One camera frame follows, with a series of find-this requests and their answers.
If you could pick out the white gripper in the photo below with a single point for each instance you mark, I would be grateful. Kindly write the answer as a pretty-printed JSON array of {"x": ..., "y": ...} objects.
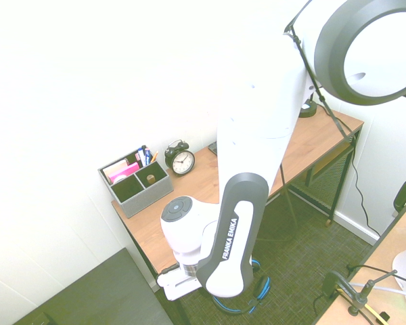
[{"x": 179, "y": 286}]

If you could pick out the large black C-clamp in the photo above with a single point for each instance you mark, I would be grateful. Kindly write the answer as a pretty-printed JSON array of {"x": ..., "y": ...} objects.
[{"x": 402, "y": 194}]

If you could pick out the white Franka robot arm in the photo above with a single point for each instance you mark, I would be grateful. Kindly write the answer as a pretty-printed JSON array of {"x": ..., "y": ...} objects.
[{"x": 253, "y": 118}]

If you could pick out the black and blue headphones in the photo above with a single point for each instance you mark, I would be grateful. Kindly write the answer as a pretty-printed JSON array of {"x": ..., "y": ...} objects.
[{"x": 262, "y": 287}]

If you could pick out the black cabinet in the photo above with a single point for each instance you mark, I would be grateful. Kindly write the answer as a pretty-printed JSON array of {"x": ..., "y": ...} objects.
[{"x": 98, "y": 294}]

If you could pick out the wooden desk with black frame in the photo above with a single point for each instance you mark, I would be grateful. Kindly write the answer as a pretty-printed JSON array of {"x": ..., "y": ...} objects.
[{"x": 196, "y": 186}]

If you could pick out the yellow ruler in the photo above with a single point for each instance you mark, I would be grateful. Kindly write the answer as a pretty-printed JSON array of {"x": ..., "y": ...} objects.
[{"x": 372, "y": 309}]

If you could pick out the blue and white marker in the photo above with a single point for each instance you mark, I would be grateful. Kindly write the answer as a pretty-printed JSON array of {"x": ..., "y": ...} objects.
[{"x": 147, "y": 155}]

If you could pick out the black camera stand clamp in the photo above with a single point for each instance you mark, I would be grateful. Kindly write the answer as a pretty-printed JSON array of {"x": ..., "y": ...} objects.
[{"x": 345, "y": 287}]

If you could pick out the black marker pen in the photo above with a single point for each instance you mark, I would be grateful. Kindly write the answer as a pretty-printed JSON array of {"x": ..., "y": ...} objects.
[{"x": 143, "y": 152}]

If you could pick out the white tape roll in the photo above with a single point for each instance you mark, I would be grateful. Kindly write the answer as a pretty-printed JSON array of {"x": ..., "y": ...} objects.
[{"x": 120, "y": 178}]

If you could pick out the beige notepad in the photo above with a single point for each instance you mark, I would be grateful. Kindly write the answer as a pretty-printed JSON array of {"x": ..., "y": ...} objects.
[{"x": 115, "y": 166}]

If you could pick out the orange pencil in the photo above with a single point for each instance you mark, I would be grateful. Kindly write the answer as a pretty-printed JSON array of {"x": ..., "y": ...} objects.
[{"x": 154, "y": 156}]

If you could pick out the black lamp base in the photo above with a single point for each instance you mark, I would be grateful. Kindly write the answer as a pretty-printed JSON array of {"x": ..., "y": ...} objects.
[{"x": 308, "y": 110}]

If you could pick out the light wooden robot table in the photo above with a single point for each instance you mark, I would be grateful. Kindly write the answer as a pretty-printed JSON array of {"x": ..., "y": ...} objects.
[{"x": 392, "y": 237}]

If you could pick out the gray desk organizer box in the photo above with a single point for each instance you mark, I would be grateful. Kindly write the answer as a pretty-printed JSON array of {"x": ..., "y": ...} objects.
[{"x": 149, "y": 198}]

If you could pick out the black twin-bell alarm clock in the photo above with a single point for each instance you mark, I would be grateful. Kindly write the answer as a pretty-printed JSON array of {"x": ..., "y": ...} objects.
[{"x": 182, "y": 160}]

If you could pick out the small wooden cylinder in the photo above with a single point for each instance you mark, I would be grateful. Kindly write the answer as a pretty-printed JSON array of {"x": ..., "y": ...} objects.
[{"x": 151, "y": 178}]

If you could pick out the pink sticky note pad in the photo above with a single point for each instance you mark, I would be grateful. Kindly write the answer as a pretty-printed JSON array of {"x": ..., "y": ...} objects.
[{"x": 123, "y": 171}]

